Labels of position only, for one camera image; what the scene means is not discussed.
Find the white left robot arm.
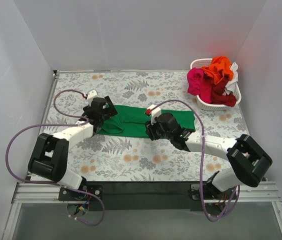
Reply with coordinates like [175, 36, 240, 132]
[28, 96, 118, 200]

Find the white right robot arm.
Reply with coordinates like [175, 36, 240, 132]
[144, 113, 273, 199]

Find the floral patterned table mat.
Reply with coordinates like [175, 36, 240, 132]
[44, 71, 248, 181]

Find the green t-shirt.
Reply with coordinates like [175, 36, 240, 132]
[98, 105, 195, 138]

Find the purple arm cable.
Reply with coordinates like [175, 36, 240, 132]
[145, 99, 241, 223]
[5, 89, 106, 227]

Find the white perforated laundry basket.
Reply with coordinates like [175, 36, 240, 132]
[190, 58, 242, 111]

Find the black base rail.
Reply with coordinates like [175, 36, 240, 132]
[58, 180, 238, 213]

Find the white t-shirt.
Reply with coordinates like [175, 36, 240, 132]
[223, 62, 239, 96]

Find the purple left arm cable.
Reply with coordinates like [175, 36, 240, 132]
[5, 89, 106, 227]

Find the orange t-shirt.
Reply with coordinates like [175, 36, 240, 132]
[201, 56, 234, 85]

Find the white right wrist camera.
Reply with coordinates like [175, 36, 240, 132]
[145, 104, 162, 125]

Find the dark red t-shirt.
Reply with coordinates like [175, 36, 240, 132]
[200, 75, 237, 107]

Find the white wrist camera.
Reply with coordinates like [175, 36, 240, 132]
[82, 89, 98, 100]
[145, 104, 162, 125]

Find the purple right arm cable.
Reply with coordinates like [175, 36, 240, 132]
[145, 99, 241, 223]

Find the magenta t-shirt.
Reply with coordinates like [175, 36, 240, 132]
[187, 68, 213, 104]

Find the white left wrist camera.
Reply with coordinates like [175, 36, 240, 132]
[82, 89, 98, 100]

